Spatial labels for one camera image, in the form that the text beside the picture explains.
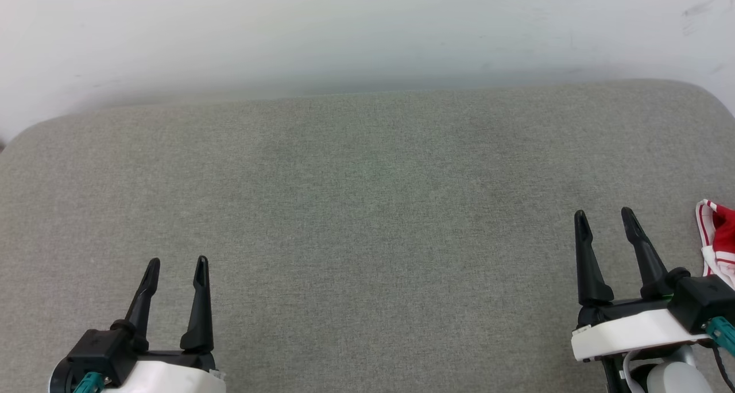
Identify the teal camera connector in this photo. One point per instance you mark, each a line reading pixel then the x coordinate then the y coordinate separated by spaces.
pixel 722 332
pixel 89 383

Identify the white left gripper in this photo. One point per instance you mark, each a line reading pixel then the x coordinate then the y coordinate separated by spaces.
pixel 166 376

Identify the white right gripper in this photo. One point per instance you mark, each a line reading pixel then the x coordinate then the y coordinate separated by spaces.
pixel 629 330

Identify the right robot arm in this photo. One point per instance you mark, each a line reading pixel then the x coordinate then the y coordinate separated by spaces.
pixel 666 376

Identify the red and white garment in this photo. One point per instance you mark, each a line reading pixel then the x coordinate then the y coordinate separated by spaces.
pixel 720 238

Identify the teal right camera connector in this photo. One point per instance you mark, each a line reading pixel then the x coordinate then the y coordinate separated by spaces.
pixel 722 332

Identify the teal left camera connector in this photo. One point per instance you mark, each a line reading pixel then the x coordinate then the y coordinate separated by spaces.
pixel 89 383

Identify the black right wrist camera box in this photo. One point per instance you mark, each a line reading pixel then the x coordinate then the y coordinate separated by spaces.
pixel 703 301

